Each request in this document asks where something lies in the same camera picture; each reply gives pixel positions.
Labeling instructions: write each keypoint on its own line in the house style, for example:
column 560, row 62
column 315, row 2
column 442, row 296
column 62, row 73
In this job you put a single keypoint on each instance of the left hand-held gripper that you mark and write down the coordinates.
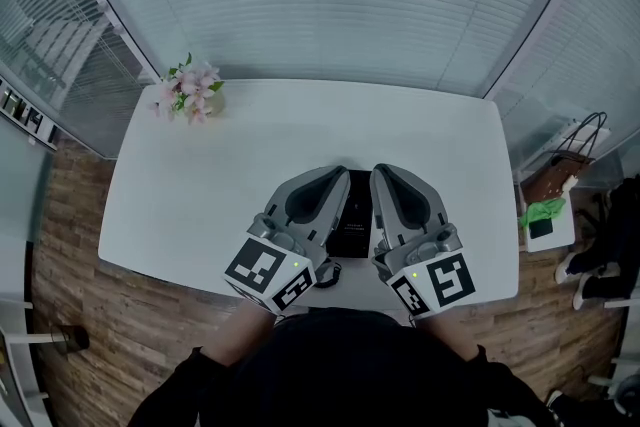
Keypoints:
column 270, row 265

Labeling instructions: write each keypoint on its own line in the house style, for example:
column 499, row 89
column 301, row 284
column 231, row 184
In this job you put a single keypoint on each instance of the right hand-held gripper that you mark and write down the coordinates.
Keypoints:
column 435, row 280

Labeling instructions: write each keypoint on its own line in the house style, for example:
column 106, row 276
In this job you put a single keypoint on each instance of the black telephone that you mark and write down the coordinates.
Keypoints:
column 356, row 215

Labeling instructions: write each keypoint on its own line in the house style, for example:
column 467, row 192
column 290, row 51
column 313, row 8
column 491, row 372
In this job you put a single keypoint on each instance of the person's right forearm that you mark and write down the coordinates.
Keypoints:
column 447, row 335

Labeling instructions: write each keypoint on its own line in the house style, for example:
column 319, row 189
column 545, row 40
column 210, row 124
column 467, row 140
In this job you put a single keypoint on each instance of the person's left forearm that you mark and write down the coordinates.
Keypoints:
column 240, row 335

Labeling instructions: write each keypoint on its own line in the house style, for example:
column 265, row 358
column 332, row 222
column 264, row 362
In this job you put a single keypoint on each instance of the white table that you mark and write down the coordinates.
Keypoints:
column 200, row 195

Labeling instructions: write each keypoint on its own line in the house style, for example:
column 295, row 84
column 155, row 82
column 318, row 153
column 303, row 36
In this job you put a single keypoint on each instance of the white flower vase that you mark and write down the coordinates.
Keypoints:
column 218, row 104

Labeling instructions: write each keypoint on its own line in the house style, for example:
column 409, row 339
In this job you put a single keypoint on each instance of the green cloth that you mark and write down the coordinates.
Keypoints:
column 542, row 211

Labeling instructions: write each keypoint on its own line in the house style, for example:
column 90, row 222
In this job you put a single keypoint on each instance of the small black pad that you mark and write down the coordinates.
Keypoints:
column 541, row 229

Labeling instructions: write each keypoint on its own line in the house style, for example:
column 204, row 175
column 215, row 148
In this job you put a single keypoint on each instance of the brown handbag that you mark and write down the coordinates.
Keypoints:
column 557, row 175

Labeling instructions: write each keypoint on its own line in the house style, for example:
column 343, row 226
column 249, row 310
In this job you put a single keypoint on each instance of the white side stool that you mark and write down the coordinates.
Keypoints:
column 555, row 242

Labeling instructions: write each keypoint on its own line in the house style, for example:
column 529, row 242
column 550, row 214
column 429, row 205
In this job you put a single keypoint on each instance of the pink flower bouquet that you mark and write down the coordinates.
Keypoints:
column 187, row 90

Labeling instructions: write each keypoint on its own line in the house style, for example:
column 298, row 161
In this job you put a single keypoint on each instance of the person's black sweater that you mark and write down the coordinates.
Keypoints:
column 340, row 375

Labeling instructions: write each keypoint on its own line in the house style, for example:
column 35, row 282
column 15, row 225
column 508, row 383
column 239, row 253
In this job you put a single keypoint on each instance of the black round floor object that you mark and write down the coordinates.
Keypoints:
column 72, row 339

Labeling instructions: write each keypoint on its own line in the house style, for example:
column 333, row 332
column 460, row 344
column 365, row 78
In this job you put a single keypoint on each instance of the office chair base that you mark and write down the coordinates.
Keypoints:
column 620, row 380

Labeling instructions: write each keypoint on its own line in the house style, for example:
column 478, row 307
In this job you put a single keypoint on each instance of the wall sign letters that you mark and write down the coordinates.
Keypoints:
column 27, row 117

